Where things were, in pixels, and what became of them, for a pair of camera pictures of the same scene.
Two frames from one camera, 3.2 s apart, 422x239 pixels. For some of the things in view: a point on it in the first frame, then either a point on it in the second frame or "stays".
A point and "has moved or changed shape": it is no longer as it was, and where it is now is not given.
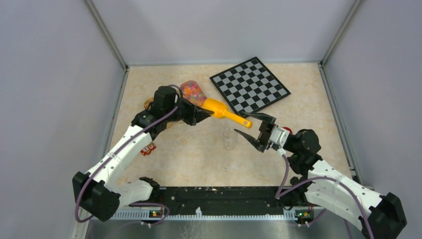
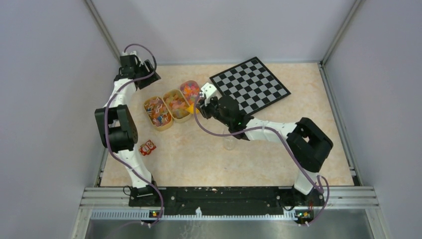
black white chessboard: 250,86 stays
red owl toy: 148,149 stays
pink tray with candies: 192,92 stays
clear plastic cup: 230,138 stays
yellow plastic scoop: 220,110 has moved or changed shape
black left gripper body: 186,111 to 142,69
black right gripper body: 266,130 to 211,109
